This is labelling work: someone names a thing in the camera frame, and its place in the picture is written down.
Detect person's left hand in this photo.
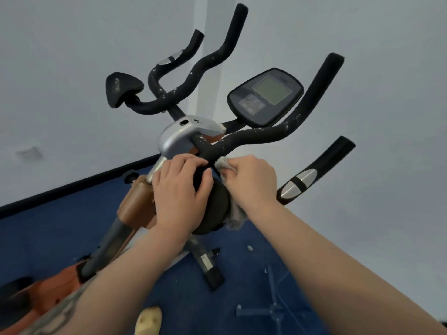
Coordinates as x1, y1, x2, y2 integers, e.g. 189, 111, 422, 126
152, 153, 214, 238

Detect black foam handlebars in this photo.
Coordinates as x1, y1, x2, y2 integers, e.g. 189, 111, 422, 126
106, 3, 357, 236

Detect yellow foam slipper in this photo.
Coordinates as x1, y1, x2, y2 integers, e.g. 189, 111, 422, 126
134, 306, 163, 335

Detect person's right forearm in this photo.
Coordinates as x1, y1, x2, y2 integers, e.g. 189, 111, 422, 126
244, 200, 447, 335

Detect clear blue acrylic side table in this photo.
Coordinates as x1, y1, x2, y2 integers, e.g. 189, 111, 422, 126
236, 265, 315, 335

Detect grey cleaning cloth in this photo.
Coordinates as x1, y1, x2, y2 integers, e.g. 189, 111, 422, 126
213, 156, 247, 231

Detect person's right hand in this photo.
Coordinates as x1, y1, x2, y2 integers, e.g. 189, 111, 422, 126
220, 155, 280, 215

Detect silver orange exercise bike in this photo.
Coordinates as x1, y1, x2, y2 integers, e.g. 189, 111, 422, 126
0, 114, 226, 335

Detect white wall socket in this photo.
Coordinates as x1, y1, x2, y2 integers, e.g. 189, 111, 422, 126
15, 146, 43, 161

